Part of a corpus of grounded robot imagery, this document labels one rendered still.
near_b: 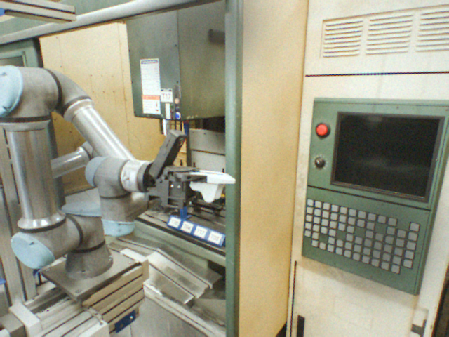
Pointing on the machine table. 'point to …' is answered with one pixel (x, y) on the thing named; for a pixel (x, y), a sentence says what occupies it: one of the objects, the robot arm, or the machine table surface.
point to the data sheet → (150, 76)
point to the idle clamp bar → (208, 207)
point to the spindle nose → (169, 126)
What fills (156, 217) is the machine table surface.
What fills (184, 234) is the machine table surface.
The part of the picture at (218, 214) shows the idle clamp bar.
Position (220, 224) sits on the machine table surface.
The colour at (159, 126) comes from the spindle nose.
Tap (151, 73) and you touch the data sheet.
